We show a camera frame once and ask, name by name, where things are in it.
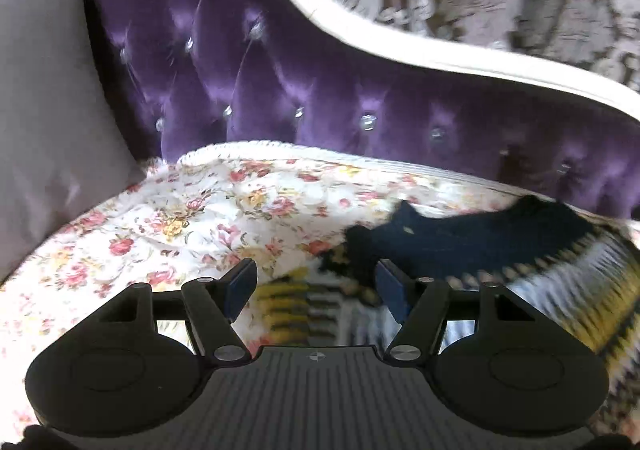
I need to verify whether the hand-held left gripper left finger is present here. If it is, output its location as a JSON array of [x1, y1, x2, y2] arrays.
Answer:
[[92, 260, 259, 365]]

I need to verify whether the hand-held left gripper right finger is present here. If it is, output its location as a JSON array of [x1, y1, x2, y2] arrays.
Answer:
[[375, 259, 533, 365]]

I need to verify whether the navy yellow patterned knit sweater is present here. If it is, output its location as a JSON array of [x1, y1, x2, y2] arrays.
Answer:
[[257, 195, 640, 441]]

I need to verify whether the floral blanket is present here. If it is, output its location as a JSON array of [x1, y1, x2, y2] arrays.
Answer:
[[0, 140, 640, 436]]

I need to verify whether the purple tufted sofa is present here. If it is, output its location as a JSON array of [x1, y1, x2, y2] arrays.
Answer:
[[30, 0, 640, 221]]

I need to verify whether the grey pillow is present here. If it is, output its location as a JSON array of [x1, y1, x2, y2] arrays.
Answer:
[[0, 0, 147, 283]]

